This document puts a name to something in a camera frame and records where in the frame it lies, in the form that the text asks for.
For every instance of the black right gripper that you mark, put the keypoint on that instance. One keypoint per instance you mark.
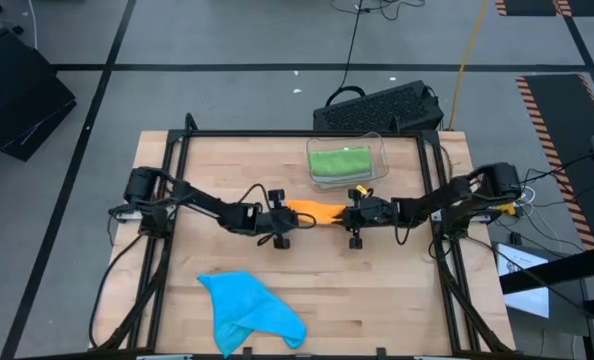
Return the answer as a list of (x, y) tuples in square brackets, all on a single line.
[(372, 212)]

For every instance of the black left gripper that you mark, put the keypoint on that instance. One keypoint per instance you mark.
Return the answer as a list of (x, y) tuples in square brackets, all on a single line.
[(277, 222)]

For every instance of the orange microfiber towel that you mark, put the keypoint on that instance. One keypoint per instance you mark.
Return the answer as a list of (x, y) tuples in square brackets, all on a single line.
[(319, 210)]

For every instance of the bright green microfiber towel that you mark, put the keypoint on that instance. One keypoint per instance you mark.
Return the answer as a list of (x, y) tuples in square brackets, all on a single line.
[(339, 161)]

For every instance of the turquoise microfiber towel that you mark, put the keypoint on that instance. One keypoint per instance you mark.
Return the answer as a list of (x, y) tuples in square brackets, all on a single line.
[(242, 310)]

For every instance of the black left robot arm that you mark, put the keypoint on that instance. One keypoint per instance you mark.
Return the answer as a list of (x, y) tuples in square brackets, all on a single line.
[(202, 202)]

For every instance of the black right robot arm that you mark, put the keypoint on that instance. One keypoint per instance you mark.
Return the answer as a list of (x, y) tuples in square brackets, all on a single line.
[(457, 195)]

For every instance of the clear plastic bin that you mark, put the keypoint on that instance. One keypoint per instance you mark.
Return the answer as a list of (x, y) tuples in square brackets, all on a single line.
[(381, 150)]

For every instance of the black perforated computer case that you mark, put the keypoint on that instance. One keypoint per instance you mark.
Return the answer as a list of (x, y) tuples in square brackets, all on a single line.
[(377, 107)]

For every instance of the white paper sheet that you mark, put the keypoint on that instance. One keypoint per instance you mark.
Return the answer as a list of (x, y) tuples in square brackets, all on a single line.
[(522, 300)]

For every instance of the black metal beam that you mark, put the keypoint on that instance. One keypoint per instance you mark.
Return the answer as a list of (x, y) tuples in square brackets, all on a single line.
[(552, 272)]

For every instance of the black hazard-striped floor mat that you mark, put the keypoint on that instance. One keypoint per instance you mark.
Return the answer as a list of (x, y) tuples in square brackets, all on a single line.
[(527, 6), (557, 125)]

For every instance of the black equipment case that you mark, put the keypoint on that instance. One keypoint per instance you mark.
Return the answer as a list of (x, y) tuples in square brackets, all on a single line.
[(17, 95)]

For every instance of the black aluminium table frame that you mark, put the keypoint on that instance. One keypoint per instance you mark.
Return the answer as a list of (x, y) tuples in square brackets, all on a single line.
[(277, 133)]

